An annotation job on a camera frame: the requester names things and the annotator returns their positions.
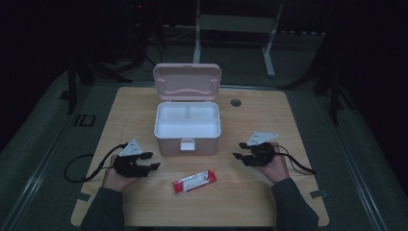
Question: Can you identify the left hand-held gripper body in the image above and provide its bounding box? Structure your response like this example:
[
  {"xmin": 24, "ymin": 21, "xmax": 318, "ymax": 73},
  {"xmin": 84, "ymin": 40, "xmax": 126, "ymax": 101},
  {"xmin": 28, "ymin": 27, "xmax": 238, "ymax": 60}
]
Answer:
[{"xmin": 112, "ymin": 138, "xmax": 152, "ymax": 178}]

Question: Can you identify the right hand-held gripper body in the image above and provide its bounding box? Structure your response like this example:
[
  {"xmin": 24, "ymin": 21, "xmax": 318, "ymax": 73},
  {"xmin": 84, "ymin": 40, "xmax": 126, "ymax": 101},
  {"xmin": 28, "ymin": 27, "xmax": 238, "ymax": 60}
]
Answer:
[{"xmin": 242, "ymin": 131, "xmax": 279, "ymax": 167}]

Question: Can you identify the pink storage box with lid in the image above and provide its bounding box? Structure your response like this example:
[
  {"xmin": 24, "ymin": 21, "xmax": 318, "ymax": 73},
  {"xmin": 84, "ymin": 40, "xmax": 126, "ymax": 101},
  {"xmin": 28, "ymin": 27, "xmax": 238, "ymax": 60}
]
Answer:
[{"xmin": 152, "ymin": 63, "xmax": 223, "ymax": 157}]

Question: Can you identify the red and white medicine box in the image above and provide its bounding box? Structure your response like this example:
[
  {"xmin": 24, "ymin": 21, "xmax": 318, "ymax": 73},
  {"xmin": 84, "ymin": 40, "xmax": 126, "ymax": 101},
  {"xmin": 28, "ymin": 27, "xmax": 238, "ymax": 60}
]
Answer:
[{"xmin": 172, "ymin": 169, "xmax": 217, "ymax": 196}]

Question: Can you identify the white plastic tray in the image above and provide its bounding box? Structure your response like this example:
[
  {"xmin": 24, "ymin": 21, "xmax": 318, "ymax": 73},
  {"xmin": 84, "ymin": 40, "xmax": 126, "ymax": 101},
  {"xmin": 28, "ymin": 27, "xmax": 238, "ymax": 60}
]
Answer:
[{"xmin": 154, "ymin": 101, "xmax": 221, "ymax": 139}]

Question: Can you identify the person's left hand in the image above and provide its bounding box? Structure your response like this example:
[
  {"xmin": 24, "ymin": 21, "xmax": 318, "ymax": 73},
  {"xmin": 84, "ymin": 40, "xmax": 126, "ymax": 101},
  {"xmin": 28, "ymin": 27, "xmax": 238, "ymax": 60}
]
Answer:
[{"xmin": 101, "ymin": 155, "xmax": 140, "ymax": 193}]

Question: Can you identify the person's right hand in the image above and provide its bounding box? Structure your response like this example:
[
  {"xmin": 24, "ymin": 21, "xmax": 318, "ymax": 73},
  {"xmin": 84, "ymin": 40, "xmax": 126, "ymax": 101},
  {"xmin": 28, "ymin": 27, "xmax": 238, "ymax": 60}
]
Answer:
[{"xmin": 256, "ymin": 142, "xmax": 291, "ymax": 185}]

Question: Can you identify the grey tape strip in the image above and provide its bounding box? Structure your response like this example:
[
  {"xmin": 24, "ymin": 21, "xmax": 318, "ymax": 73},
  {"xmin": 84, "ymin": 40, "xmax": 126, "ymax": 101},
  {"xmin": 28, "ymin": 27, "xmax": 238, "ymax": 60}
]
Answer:
[
  {"xmin": 69, "ymin": 192, "xmax": 92, "ymax": 203},
  {"xmin": 309, "ymin": 189, "xmax": 328, "ymax": 199}
]

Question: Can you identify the black metal stand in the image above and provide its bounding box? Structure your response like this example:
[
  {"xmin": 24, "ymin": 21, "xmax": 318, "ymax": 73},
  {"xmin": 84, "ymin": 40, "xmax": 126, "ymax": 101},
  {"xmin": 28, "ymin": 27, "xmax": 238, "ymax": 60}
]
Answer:
[
  {"xmin": 65, "ymin": 59, "xmax": 133, "ymax": 116},
  {"xmin": 278, "ymin": 62, "xmax": 346, "ymax": 127}
]

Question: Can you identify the white metal stand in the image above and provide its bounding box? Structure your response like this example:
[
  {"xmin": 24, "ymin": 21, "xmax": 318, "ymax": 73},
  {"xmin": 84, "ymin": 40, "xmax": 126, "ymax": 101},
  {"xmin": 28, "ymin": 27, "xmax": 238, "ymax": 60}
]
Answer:
[{"xmin": 192, "ymin": 0, "xmax": 285, "ymax": 78}]

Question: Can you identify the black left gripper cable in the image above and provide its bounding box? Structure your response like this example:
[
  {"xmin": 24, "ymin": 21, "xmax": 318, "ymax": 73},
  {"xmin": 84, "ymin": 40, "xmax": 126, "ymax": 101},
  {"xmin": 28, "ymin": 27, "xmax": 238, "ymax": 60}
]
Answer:
[{"xmin": 64, "ymin": 143, "xmax": 128, "ymax": 184}]

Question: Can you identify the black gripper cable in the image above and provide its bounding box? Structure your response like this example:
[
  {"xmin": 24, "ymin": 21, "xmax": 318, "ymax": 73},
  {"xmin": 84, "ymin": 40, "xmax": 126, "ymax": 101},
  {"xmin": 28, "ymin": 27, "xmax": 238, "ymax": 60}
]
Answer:
[
  {"xmin": 272, "ymin": 144, "xmax": 318, "ymax": 176},
  {"xmin": 64, "ymin": 143, "xmax": 128, "ymax": 184}
]

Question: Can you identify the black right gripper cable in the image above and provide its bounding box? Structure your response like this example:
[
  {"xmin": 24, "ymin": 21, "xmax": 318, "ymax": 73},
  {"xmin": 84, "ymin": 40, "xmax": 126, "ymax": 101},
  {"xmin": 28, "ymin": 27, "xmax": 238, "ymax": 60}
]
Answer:
[{"xmin": 272, "ymin": 144, "xmax": 318, "ymax": 176}]

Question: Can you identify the bundle of dark cables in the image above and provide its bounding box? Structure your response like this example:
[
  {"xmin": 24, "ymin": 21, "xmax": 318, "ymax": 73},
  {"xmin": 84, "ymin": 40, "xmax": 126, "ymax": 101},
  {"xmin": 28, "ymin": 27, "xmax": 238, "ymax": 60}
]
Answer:
[{"xmin": 126, "ymin": 0, "xmax": 166, "ymax": 76}]

